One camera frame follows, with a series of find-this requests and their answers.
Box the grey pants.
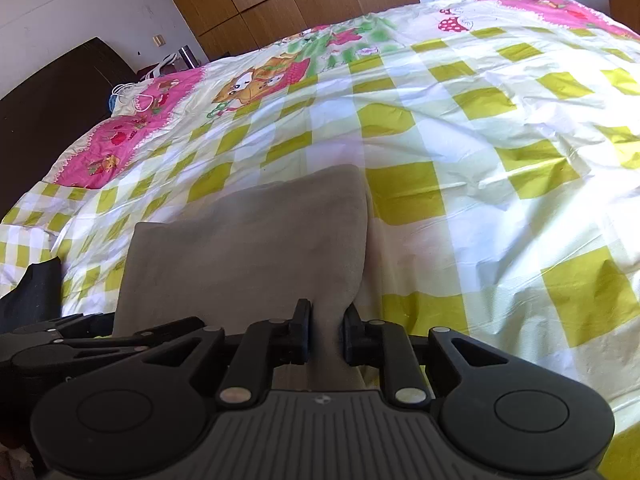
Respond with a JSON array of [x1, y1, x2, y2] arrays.
[[114, 165, 369, 391]]

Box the black folded cloth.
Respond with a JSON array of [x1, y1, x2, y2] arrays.
[[0, 257, 62, 334]]

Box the dark wooden headboard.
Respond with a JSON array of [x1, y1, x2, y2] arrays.
[[0, 38, 136, 214]]

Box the checkered cartoon bed sheet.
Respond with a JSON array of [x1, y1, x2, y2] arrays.
[[1, 0, 639, 479]]

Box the metal cup on nightstand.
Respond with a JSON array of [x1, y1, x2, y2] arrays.
[[178, 46, 201, 70]]

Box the wooden furniture at right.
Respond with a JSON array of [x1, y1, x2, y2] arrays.
[[608, 0, 640, 34]]

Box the white cable bundle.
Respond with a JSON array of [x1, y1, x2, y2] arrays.
[[106, 52, 181, 116]]

